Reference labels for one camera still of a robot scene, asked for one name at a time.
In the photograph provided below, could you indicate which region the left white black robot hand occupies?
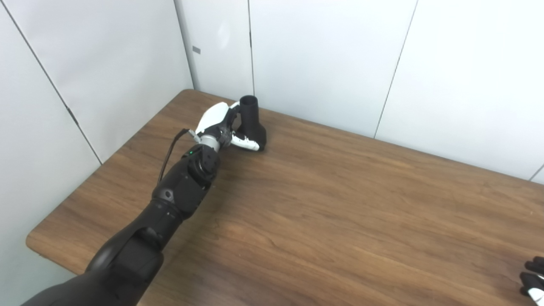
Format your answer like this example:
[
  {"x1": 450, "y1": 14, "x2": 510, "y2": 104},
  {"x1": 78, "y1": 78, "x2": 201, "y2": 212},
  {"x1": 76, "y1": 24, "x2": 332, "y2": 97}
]
[{"x1": 195, "y1": 102, "x2": 261, "y2": 152}]

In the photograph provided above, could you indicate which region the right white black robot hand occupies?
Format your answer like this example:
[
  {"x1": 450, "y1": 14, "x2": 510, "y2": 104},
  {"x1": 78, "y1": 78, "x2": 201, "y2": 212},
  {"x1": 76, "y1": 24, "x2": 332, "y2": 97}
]
[{"x1": 519, "y1": 256, "x2": 544, "y2": 303}]

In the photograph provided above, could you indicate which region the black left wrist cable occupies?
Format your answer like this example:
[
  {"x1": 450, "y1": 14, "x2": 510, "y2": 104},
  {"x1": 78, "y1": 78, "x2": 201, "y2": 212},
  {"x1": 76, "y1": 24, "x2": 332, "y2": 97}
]
[{"x1": 158, "y1": 129, "x2": 200, "y2": 186}]

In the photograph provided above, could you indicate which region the black funnel-shaped nozzle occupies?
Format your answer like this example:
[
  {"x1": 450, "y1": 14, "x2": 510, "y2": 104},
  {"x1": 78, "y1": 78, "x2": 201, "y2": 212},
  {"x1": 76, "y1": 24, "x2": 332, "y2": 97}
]
[{"x1": 235, "y1": 96, "x2": 267, "y2": 152}]

